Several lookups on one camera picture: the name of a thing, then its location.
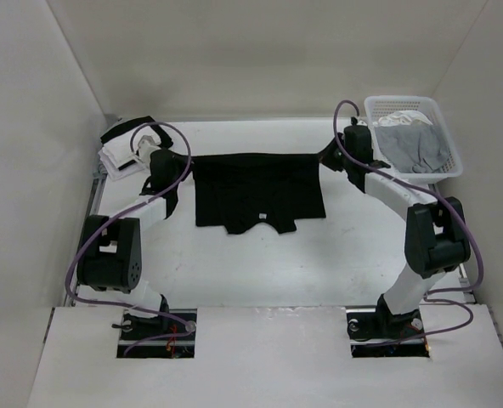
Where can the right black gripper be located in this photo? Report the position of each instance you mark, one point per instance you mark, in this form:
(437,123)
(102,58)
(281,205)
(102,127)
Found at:
(324,156)

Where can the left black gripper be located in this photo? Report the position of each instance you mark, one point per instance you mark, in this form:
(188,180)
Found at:
(183,161)

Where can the black tank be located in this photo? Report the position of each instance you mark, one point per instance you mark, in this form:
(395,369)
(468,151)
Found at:
(124,126)
(239,191)

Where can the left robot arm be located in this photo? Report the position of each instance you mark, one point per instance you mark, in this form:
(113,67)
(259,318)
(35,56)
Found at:
(110,259)

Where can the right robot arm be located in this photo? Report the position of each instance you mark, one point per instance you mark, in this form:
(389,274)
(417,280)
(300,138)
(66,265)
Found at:
(434,240)

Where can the folded black tank top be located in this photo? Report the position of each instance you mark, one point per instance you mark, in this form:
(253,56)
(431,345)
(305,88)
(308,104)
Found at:
(124,126)

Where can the bottom folded white tank top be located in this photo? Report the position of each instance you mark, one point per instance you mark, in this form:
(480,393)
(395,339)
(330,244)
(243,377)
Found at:
(115,172)

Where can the folded white tank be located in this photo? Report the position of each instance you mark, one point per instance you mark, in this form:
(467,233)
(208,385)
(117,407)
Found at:
(115,172)
(118,150)

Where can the white tank top in basket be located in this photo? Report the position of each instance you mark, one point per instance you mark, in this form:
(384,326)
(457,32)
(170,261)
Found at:
(402,118)

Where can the grey tank top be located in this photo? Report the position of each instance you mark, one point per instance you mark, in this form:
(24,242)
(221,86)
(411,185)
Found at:
(415,148)

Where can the white plastic basket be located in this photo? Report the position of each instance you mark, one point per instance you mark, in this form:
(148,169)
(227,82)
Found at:
(378,106)

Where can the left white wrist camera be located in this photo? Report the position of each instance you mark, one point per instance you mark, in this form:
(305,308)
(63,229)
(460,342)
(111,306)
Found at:
(145,149)

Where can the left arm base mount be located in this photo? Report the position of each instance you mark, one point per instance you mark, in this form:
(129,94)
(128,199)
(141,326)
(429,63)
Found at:
(157,337)

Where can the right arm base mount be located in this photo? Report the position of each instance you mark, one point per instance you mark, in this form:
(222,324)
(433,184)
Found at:
(377,335)

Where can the right metal table rail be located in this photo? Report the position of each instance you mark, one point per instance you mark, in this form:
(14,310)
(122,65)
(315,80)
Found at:
(457,278)

